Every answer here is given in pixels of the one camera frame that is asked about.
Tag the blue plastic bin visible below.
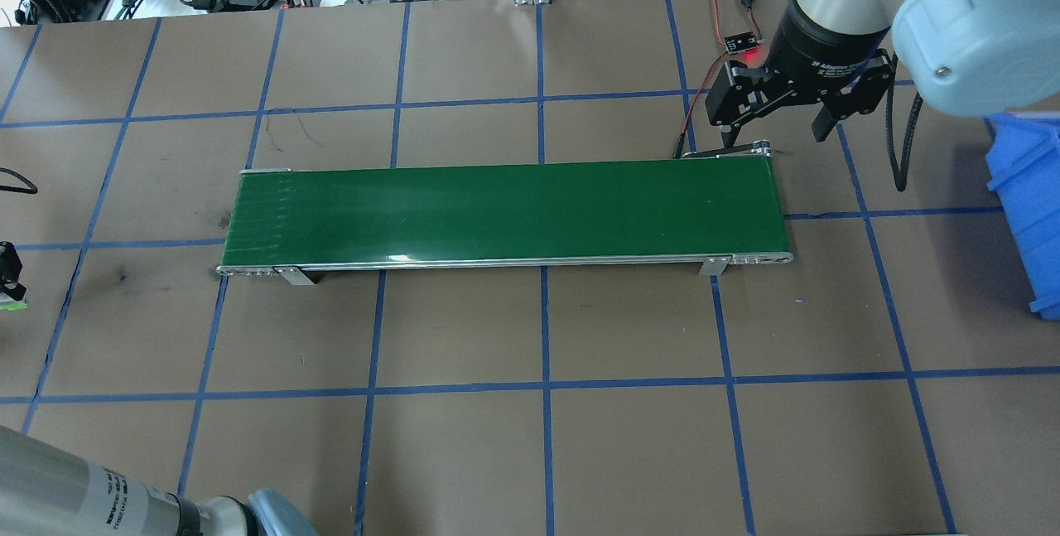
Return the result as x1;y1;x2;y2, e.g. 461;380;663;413
984;112;1060;321

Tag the green belt conveyor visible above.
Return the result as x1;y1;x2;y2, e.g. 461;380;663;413
215;138;794;287

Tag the black braided cable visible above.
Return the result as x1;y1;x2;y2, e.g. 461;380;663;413
0;167;40;196
884;60;925;193

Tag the red black wire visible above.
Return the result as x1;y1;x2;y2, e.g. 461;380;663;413
662;0;767;160

